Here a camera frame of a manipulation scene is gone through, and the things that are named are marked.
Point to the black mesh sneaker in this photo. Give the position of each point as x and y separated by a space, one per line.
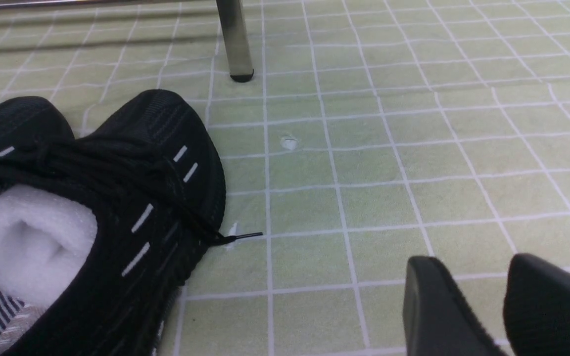
25 120
97 234

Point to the black mesh sneaker left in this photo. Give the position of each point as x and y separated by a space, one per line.
25 120

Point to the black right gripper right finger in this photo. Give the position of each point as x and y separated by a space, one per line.
537 307

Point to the green checkered tablecloth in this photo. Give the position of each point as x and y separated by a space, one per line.
373 130

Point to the silver metal shoe rack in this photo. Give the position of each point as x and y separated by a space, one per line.
231 18

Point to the black mesh sneaker right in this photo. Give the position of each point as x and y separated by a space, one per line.
97 234

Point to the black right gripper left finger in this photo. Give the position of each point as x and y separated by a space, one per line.
437 319

